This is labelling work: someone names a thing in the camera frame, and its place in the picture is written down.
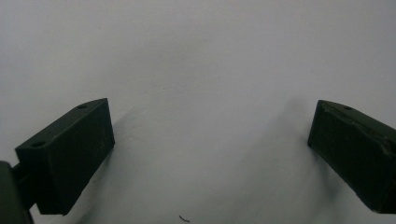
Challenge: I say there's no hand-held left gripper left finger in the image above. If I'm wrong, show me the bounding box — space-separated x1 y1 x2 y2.
14 98 116 216

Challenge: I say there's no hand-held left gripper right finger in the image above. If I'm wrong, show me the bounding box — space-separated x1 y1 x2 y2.
307 99 396 215

